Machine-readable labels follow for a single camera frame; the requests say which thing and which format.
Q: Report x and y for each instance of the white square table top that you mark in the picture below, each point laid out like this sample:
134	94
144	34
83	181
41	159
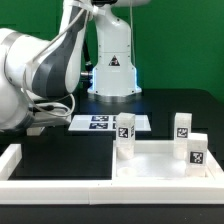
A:
155	159

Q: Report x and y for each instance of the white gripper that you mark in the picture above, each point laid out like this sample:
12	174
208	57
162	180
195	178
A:
50	114

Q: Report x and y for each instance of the white U-shaped obstacle fence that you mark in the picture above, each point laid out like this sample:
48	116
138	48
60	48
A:
208	190

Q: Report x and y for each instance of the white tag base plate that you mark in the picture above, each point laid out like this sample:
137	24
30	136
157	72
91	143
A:
105	122

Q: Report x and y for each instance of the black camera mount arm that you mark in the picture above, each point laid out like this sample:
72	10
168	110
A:
88	63

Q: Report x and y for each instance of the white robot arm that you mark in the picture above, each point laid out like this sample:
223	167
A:
36	73

